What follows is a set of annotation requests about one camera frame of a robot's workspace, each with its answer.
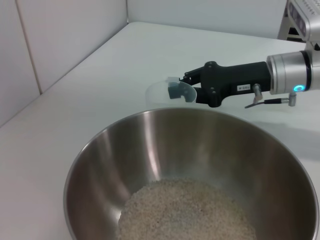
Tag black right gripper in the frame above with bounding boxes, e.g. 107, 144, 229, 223
167, 60, 272, 108

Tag clear plastic measuring cup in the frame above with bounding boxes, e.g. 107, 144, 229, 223
144, 76, 198, 111

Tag stainless steel mixing bowl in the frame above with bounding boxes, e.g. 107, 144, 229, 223
62, 106, 320, 240

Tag white rice grains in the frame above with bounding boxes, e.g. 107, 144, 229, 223
117, 177, 259, 240

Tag grey robot torso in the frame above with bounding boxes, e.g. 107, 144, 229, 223
277, 0, 301, 41

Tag right gripper cable with connector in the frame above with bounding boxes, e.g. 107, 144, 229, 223
244, 84, 298, 109

